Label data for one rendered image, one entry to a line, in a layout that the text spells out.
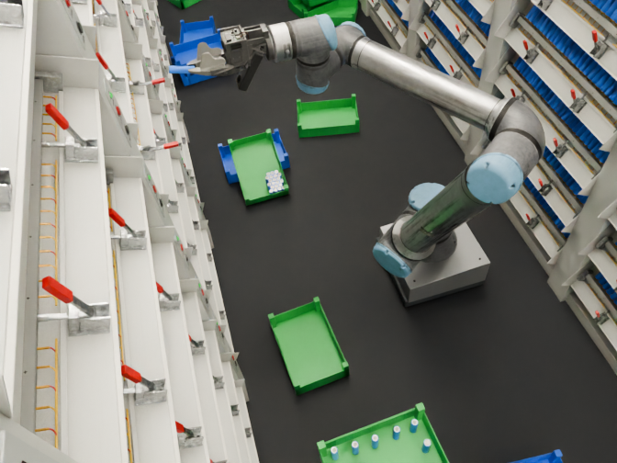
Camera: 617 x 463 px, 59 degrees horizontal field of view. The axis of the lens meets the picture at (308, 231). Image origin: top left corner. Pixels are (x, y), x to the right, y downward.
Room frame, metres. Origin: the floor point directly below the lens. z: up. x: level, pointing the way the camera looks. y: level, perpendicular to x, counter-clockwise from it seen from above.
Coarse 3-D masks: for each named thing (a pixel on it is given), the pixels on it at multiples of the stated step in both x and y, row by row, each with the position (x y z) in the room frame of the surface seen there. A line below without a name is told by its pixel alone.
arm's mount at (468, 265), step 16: (464, 224) 1.22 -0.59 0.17; (464, 240) 1.15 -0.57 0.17; (464, 256) 1.08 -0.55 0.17; (480, 256) 1.07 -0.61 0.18; (416, 272) 1.05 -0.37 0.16; (432, 272) 1.04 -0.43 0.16; (448, 272) 1.03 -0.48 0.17; (464, 272) 1.02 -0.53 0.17; (480, 272) 1.03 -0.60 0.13; (416, 288) 0.99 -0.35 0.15; (432, 288) 1.00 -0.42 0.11; (448, 288) 1.01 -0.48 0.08
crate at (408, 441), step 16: (400, 416) 0.48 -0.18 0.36; (416, 416) 0.48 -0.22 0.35; (352, 432) 0.45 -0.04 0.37; (368, 432) 0.46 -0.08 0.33; (384, 432) 0.46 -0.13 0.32; (400, 432) 0.45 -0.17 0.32; (416, 432) 0.44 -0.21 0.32; (432, 432) 0.42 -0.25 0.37; (320, 448) 0.42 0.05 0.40; (368, 448) 0.42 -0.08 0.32; (384, 448) 0.41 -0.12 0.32; (400, 448) 0.41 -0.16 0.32; (416, 448) 0.40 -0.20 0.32; (432, 448) 0.40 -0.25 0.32
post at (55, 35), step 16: (48, 0) 0.72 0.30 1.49; (48, 16) 0.72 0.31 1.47; (64, 16) 0.73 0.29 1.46; (48, 32) 0.72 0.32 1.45; (64, 32) 0.72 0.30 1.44; (48, 48) 0.72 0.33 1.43; (64, 48) 0.72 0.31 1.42; (80, 48) 0.73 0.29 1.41; (112, 112) 0.74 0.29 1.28; (112, 128) 0.72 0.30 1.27; (112, 144) 0.72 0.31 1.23; (128, 144) 0.74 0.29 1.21; (144, 176) 0.75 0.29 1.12; (144, 192) 0.72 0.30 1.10; (160, 224) 0.72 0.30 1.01; (176, 256) 0.72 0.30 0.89; (192, 272) 0.78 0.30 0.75; (208, 304) 0.80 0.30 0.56; (224, 336) 0.81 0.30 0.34; (224, 352) 0.72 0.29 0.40
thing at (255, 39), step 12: (264, 24) 1.23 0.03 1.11; (228, 36) 1.19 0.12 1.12; (240, 36) 1.19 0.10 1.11; (252, 36) 1.21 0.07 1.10; (264, 36) 1.19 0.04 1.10; (228, 48) 1.16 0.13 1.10; (240, 48) 1.17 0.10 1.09; (252, 48) 1.19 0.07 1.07; (264, 48) 1.20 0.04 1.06; (228, 60) 1.17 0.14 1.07; (240, 60) 1.17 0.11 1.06
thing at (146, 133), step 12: (132, 48) 1.41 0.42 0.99; (132, 60) 1.40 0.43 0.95; (132, 72) 1.34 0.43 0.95; (132, 96) 1.22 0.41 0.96; (144, 96) 1.23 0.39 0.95; (132, 108) 1.17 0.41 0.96; (144, 108) 1.18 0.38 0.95; (144, 120) 1.13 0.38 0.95; (144, 132) 1.08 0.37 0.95; (144, 144) 1.03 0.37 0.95; (156, 156) 0.99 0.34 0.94; (156, 168) 0.95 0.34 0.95; (156, 180) 0.91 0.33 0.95
